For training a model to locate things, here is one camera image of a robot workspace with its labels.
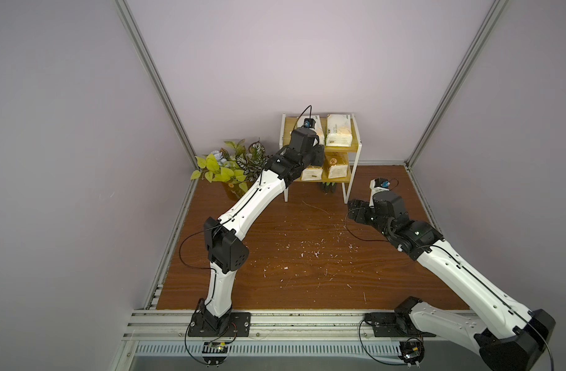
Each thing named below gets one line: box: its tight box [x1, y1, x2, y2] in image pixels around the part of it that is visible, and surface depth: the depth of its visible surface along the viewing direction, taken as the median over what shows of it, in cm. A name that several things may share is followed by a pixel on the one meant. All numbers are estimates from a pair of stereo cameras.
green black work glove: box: [320, 181, 337, 194], surface depth 112 cm
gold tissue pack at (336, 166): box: [322, 150, 351, 182], surface depth 94 cm
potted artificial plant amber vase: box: [190, 137, 273, 199], surface depth 92 cm
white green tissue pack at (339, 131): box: [325, 113, 353, 148], surface depth 81 cm
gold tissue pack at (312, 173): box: [300, 165, 324, 181], surface depth 91 cm
